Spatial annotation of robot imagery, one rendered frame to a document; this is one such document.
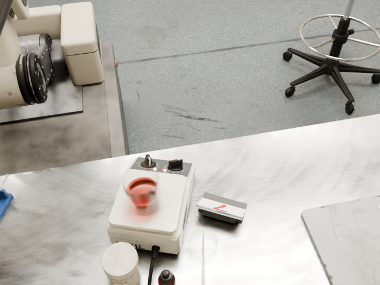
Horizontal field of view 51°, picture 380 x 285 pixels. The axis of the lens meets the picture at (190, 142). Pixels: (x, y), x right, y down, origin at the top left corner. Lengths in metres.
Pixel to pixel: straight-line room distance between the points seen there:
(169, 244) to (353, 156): 0.46
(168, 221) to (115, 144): 0.79
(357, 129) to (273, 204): 0.30
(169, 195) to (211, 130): 1.26
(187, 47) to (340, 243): 1.85
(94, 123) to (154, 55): 0.98
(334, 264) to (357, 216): 0.12
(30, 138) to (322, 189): 1.06
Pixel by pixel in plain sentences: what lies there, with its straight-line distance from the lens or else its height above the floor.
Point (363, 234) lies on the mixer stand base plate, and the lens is 0.83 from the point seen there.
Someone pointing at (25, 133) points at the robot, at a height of 0.36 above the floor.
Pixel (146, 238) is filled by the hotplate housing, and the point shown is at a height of 0.81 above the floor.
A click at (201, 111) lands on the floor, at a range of 2.05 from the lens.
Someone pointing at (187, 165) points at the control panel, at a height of 0.79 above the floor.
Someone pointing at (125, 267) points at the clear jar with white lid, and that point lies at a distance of 0.67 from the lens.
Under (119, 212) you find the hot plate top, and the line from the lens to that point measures 0.71.
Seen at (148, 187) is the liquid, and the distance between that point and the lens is 0.68.
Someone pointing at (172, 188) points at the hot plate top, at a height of 0.84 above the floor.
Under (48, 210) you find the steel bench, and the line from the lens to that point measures 0.86.
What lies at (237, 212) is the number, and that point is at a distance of 0.78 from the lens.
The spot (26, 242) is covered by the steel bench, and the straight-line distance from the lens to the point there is 0.83.
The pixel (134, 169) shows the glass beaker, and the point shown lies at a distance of 0.67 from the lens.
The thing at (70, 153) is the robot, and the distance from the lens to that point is 1.45.
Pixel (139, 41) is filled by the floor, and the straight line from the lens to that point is 2.54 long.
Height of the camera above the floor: 1.44
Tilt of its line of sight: 49 degrees down
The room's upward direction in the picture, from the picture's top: 1 degrees counter-clockwise
